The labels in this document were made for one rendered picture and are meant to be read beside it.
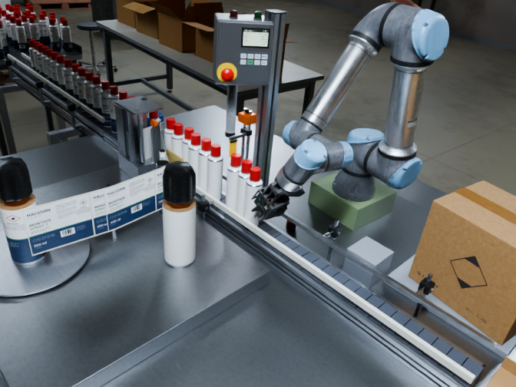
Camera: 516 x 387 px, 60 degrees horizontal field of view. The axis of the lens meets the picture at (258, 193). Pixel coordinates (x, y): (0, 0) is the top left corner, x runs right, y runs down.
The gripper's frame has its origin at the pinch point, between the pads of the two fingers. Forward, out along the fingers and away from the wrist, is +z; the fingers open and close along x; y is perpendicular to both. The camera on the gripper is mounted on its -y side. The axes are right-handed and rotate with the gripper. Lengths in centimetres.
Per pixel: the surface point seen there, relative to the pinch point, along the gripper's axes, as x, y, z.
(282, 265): 16.7, 5.6, -0.9
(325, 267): 24.3, -1.8, -7.5
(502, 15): -192, -858, 155
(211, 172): -22.2, 3.1, 5.7
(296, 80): -98, -152, 74
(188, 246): -0.5, 28.7, -1.7
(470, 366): 62, -1, -30
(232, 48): -41, -2, -30
